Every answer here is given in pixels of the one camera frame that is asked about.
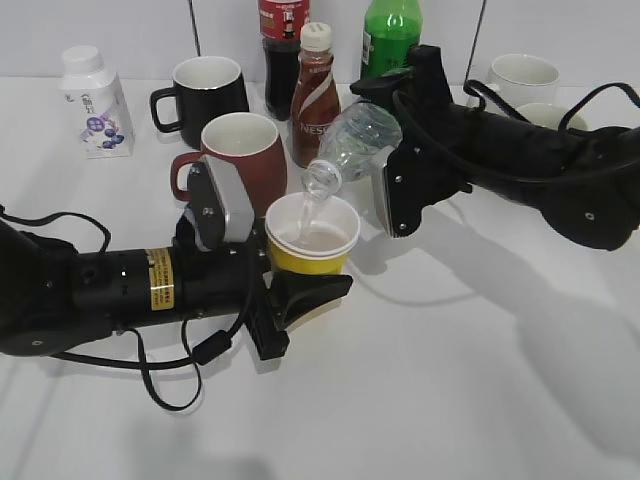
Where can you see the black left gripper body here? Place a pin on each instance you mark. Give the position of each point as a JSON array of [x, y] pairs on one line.
[[224, 280]]

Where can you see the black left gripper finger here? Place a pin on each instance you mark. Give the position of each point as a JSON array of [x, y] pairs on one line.
[[295, 295]]

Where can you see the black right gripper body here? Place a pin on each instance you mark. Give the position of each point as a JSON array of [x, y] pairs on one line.
[[420, 171]]

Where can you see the yellow paper cup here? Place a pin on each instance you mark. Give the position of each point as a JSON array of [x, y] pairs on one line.
[[312, 238]]

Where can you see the clear water bottle green label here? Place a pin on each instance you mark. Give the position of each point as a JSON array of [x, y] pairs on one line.
[[347, 148]]

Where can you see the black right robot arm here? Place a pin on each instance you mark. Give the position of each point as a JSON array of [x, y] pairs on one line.
[[584, 184]]

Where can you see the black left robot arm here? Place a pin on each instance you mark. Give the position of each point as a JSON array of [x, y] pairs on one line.
[[55, 298]]

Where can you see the white ceramic mug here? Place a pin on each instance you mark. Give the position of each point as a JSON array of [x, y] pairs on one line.
[[521, 79]]

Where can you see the brown Nescafe coffee bottle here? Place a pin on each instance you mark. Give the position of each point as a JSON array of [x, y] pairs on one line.
[[315, 102]]

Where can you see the dark grey ceramic mug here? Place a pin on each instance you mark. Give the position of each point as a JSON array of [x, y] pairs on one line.
[[550, 116]]

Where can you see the green soda bottle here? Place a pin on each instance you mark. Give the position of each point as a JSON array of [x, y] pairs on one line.
[[391, 28]]

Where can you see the red ceramic mug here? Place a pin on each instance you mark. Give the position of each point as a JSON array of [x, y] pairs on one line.
[[253, 144]]

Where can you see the black ceramic mug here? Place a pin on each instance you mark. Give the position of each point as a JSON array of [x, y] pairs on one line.
[[204, 88]]

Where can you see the cola bottle red label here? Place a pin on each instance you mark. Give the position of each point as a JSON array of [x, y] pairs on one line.
[[280, 26]]

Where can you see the white milk carton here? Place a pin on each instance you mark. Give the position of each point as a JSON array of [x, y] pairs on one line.
[[95, 104]]

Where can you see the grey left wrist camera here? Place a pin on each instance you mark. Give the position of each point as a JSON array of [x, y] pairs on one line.
[[219, 209]]

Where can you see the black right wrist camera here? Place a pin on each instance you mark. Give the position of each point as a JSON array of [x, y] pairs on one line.
[[423, 80]]

